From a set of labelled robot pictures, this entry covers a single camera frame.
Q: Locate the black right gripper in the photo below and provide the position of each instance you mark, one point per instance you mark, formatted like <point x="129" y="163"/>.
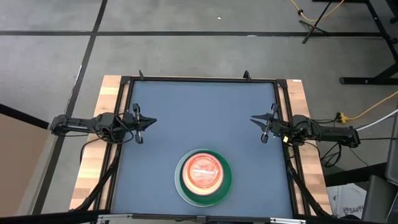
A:
<point x="265" y="138"/>

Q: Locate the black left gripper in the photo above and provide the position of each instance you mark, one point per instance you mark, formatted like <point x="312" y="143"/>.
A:
<point x="136" y="106"/>

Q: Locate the small translucent pink plate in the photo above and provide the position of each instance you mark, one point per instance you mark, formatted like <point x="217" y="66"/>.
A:
<point x="202" y="177"/>

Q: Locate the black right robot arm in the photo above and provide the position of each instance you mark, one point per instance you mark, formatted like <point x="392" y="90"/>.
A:
<point x="329" y="133"/>

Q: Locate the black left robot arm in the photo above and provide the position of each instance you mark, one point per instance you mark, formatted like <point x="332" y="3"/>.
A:
<point x="77" y="126"/>

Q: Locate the blue table mat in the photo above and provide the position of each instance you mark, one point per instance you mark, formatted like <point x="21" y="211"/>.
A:
<point x="202" y="124"/>

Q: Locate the large white plastic plate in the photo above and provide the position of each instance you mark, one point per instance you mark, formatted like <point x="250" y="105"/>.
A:
<point x="176" y="180"/>

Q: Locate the large green plastic plate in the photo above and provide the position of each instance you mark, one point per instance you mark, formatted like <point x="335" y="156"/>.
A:
<point x="227" y="186"/>

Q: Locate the black tripod stand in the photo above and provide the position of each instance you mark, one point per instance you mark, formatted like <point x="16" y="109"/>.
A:
<point x="313" y="28"/>

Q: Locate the black desk foot bar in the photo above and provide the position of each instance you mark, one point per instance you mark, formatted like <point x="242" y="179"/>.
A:
<point x="357" y="174"/>

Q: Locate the white printed cardboard box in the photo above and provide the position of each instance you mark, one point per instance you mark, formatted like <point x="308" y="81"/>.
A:
<point x="345" y="199"/>

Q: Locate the grey metal cabinet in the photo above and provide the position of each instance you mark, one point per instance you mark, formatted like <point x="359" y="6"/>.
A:
<point x="392" y="149"/>

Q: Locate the brown partition board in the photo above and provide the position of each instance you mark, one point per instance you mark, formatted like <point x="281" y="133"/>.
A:
<point x="18" y="161"/>

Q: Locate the dark grey chair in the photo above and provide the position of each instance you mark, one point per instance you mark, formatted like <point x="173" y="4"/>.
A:
<point x="376" y="199"/>

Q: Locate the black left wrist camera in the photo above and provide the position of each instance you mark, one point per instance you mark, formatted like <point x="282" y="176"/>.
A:
<point x="129" y="123"/>

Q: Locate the black metal table frame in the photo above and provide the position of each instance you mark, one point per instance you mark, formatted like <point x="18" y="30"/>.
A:
<point x="202" y="79"/>

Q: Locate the black desk frame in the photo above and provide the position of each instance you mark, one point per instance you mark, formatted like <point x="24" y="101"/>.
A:
<point x="357" y="81"/>

